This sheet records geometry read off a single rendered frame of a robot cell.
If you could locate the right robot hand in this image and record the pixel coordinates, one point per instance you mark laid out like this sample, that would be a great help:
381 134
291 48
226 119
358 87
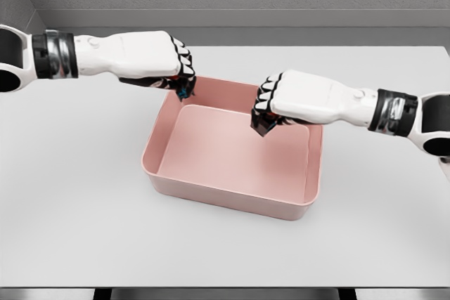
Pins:
306 96

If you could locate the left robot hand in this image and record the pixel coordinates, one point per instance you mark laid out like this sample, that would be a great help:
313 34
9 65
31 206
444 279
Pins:
147 54

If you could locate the black industrial switch blue detail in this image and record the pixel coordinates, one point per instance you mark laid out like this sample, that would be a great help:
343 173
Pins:
183 93

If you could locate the pink rectangular basket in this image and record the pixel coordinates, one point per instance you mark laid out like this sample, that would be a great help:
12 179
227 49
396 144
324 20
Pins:
232 159

